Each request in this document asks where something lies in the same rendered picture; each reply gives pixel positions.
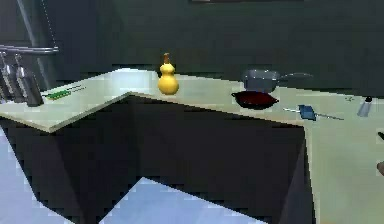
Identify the pale kitchen counter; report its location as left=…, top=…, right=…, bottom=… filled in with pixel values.
left=0, top=67, right=384, bottom=224

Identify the yellow gourd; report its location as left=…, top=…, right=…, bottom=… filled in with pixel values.
left=157, top=52, right=180, bottom=96

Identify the dark red pan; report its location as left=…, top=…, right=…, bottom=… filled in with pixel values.
left=231, top=90, right=280, bottom=110

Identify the grey saucepan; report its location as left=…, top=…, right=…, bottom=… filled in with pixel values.
left=241, top=68, right=314, bottom=94

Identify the blue spatula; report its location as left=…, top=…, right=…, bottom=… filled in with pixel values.
left=282, top=104, right=345, bottom=122

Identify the grey shaker with black cap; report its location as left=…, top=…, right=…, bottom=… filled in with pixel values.
left=356, top=95, right=374, bottom=118

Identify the grey knife rack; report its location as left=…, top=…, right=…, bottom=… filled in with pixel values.
left=0, top=44, right=60, bottom=108

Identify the green handled utensil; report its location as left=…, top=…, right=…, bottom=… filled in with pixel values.
left=41, top=85, right=87, bottom=101

